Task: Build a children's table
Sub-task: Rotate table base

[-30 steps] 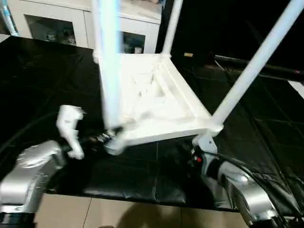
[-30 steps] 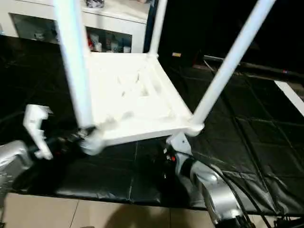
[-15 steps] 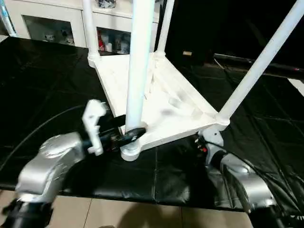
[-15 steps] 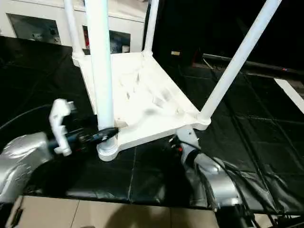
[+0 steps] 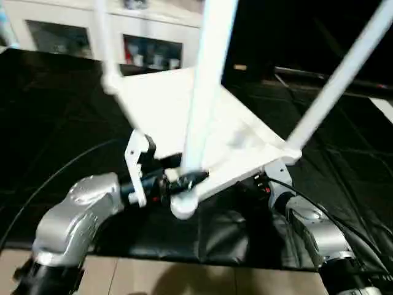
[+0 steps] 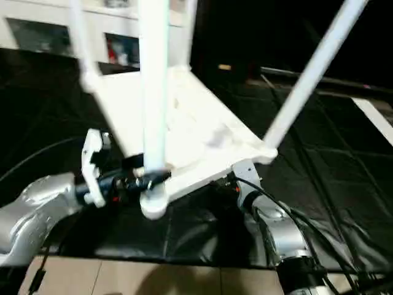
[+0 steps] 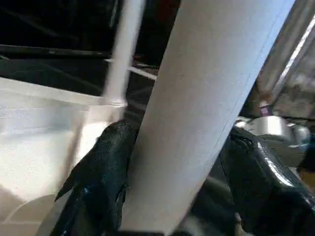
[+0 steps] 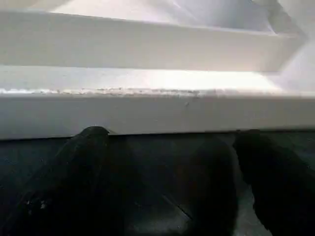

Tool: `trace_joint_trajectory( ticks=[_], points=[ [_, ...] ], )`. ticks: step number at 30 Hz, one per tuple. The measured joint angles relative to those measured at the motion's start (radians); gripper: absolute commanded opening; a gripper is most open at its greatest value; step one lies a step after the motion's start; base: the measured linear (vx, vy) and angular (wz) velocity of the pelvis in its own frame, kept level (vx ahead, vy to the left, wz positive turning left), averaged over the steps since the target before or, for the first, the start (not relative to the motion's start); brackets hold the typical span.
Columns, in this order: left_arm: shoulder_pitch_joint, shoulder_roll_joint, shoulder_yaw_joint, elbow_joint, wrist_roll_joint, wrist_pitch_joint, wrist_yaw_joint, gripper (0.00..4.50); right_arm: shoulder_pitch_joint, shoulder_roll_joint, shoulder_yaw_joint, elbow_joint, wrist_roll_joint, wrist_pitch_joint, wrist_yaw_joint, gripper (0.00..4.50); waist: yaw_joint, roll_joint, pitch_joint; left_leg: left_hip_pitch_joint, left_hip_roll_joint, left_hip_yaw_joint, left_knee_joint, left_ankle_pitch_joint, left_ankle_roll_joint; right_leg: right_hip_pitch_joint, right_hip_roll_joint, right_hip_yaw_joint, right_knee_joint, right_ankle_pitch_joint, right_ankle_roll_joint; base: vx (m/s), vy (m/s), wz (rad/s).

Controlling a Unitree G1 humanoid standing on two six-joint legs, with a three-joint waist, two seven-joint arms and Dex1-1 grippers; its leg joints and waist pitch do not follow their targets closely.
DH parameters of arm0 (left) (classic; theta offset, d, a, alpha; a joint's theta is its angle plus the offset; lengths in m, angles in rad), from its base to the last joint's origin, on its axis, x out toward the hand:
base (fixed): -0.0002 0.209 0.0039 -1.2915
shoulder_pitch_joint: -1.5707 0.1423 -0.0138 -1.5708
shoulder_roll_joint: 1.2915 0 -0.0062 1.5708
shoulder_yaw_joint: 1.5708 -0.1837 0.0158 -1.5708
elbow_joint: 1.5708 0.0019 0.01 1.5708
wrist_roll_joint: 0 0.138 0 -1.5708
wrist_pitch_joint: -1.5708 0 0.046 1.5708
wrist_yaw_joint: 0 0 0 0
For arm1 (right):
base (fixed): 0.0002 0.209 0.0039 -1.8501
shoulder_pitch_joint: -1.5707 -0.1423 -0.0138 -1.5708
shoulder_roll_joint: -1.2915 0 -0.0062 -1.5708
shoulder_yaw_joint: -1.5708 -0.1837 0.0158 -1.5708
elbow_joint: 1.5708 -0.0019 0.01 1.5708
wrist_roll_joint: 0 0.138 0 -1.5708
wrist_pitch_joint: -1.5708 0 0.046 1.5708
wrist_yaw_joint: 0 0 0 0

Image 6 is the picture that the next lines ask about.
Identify white plastic table top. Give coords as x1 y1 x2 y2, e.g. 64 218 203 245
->
86 65 280 221

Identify black work mat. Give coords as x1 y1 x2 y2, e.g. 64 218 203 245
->
0 48 393 271

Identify white cabinet with glass doors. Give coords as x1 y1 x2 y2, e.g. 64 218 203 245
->
0 0 197 68

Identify glossy black long bar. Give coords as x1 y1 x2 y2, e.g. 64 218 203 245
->
261 66 393 93

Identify black cabinet with orange label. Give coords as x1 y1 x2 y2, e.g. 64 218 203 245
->
193 0 393 84

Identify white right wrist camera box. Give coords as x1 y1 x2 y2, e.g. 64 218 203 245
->
232 159 262 192

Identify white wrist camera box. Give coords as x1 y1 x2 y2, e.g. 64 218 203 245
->
81 128 112 208
232 159 262 192

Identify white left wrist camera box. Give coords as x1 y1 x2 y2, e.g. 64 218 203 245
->
81 128 112 208

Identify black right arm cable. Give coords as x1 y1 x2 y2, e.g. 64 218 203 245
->
236 178 369 289

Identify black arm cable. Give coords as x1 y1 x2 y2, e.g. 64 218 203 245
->
0 136 87 185
236 178 369 289

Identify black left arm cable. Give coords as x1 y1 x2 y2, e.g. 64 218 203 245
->
0 136 87 185

